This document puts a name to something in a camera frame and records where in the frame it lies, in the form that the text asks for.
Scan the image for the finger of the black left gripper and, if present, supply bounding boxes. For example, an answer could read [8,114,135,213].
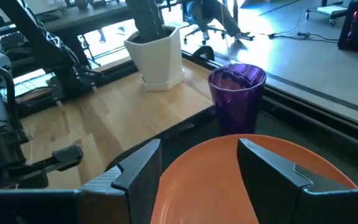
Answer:
[9,144,84,189]

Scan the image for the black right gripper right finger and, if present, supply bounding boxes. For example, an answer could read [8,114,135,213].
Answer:
[237,138,358,224]

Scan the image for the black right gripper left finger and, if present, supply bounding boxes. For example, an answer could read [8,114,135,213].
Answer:
[0,139,163,224]

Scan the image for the orange plastic plate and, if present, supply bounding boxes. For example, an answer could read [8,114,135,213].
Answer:
[150,133,358,224]

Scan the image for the purple faceted plastic cup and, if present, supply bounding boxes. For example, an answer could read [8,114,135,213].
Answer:
[208,63,267,137]

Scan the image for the dark green plastic tray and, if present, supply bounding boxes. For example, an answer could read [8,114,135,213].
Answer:
[106,105,358,187]

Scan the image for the white hexagonal plant pot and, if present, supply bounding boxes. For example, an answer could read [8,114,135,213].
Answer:
[124,25,185,92]

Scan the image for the black curved armrest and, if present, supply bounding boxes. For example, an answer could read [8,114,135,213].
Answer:
[199,45,216,62]

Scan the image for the green cactus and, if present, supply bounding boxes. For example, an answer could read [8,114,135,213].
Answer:
[125,0,166,43]

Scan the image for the black office chair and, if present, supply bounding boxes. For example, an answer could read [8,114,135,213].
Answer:
[181,0,227,46]

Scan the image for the seated person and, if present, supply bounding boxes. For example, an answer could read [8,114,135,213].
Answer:
[186,0,255,42]

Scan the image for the low wheeled cart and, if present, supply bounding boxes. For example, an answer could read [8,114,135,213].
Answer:
[305,3,351,26]

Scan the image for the black metal table frame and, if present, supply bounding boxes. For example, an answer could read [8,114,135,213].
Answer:
[11,49,358,169]

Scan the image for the black floor cable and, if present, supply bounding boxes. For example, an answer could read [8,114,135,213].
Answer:
[267,9,340,44]

